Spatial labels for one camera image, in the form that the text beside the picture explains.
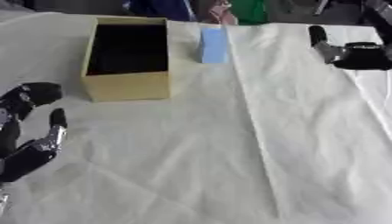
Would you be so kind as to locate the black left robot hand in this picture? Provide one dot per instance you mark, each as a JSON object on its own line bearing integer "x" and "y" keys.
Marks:
{"x": 25, "y": 157}

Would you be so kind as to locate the tan cardboard box black inside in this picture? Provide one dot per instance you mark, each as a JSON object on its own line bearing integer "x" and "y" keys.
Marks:
{"x": 126, "y": 59}

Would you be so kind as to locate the person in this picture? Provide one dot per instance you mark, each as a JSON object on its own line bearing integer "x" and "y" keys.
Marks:
{"x": 204, "y": 10}

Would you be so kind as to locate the light blue rectangular block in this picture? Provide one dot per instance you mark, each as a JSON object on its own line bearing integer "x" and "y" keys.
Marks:
{"x": 213, "y": 45}

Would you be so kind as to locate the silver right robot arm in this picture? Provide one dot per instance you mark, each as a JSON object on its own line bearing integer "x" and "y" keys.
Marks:
{"x": 378, "y": 17}

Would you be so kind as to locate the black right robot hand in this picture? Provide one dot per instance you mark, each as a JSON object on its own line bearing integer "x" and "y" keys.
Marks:
{"x": 360, "y": 55}

